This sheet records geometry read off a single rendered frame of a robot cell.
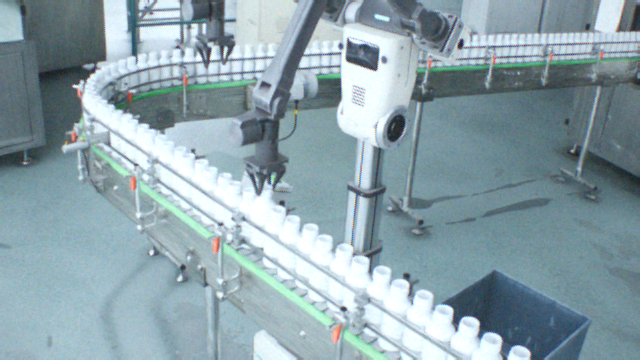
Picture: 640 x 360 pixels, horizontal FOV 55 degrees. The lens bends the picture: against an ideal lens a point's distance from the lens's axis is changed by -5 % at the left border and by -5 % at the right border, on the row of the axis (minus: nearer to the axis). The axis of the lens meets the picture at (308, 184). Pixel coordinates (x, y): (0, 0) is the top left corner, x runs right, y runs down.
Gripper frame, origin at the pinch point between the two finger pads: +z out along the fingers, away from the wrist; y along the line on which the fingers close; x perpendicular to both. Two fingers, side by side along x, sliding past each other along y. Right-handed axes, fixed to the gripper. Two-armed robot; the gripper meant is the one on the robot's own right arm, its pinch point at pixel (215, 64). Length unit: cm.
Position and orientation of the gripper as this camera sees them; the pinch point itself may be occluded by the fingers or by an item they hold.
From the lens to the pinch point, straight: 199.2
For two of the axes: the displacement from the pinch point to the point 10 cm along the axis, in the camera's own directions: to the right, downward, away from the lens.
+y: -7.4, 2.6, -6.2
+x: 6.7, 3.6, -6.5
